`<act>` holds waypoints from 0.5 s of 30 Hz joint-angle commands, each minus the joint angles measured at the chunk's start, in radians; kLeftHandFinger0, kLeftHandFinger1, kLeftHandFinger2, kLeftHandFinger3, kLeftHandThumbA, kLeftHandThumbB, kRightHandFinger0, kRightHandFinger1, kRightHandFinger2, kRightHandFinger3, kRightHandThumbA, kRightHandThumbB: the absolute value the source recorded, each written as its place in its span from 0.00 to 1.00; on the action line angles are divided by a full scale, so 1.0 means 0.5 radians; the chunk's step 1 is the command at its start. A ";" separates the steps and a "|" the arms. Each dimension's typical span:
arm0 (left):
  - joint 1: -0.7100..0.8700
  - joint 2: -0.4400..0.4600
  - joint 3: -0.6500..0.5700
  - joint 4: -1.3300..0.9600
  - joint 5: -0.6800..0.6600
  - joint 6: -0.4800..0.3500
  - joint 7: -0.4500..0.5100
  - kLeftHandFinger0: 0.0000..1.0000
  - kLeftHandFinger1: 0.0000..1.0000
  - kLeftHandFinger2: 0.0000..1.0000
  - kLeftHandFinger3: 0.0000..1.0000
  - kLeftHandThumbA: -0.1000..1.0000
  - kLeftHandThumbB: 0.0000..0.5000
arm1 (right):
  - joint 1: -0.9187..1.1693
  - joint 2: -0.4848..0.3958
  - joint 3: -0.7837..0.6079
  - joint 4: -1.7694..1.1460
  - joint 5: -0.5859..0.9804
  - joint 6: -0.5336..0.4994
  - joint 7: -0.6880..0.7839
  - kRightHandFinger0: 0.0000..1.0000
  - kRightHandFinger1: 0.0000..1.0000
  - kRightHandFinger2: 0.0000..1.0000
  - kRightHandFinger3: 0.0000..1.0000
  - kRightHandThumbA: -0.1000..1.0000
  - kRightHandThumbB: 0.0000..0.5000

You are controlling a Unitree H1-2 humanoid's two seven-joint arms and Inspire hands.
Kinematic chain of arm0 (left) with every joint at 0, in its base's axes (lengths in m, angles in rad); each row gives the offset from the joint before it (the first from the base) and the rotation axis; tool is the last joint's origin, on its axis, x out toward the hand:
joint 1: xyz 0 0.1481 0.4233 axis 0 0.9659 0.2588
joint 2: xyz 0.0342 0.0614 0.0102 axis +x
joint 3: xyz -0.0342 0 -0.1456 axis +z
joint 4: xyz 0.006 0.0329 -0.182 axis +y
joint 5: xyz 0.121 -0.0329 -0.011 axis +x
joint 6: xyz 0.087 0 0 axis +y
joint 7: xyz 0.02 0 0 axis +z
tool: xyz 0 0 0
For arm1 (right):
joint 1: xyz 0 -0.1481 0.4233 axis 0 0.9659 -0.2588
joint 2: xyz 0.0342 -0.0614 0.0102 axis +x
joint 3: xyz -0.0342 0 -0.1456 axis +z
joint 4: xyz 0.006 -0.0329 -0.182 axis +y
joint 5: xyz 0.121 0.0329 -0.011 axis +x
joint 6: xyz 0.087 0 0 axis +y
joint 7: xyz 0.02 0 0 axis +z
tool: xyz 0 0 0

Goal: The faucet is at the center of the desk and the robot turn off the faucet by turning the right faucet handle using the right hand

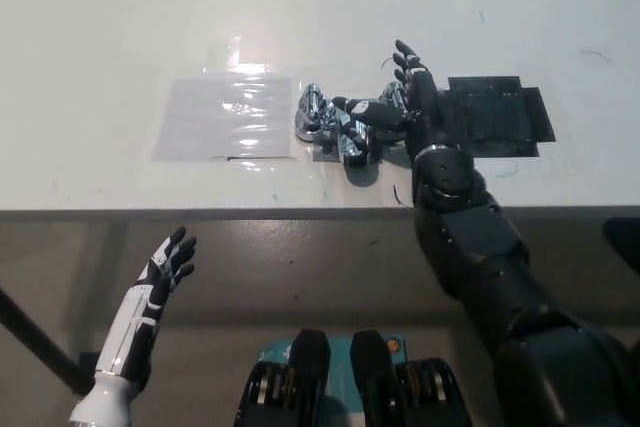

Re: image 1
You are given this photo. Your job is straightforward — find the robot body black teal blocks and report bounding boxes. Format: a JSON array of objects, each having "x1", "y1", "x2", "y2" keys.
[{"x1": 234, "y1": 328, "x2": 475, "y2": 427}]

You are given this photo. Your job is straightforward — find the black taped patch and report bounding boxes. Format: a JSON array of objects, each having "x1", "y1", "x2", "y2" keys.
[{"x1": 439, "y1": 75, "x2": 558, "y2": 159}]

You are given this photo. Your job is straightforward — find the black table leg bar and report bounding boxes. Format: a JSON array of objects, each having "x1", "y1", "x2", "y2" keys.
[{"x1": 0, "y1": 286, "x2": 96, "y2": 394}]

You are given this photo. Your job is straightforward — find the chrome faucet lever handle long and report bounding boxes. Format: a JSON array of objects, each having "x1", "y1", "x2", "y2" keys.
[{"x1": 380, "y1": 80, "x2": 409, "y2": 114}]

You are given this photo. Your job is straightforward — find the chrome faucet body with spout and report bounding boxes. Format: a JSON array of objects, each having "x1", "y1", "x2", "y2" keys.
[{"x1": 293, "y1": 96, "x2": 407, "y2": 169}]

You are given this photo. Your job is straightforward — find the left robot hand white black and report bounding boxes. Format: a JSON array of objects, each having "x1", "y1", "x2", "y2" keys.
[{"x1": 93, "y1": 226, "x2": 198, "y2": 379}]

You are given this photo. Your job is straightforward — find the clear plastic sheet over grey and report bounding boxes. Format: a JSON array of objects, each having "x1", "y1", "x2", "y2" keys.
[{"x1": 151, "y1": 75, "x2": 294, "y2": 163}]

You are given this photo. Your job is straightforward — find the black rounded object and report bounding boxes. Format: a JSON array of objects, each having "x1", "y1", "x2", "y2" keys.
[{"x1": 602, "y1": 216, "x2": 640, "y2": 271}]

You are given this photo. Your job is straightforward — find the right robot hand black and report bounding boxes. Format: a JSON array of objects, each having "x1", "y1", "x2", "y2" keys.
[{"x1": 331, "y1": 38, "x2": 464, "y2": 163}]

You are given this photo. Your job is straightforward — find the chrome faucet lever handle upright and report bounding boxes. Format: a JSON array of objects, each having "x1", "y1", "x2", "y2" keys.
[{"x1": 298, "y1": 82, "x2": 329, "y2": 131}]

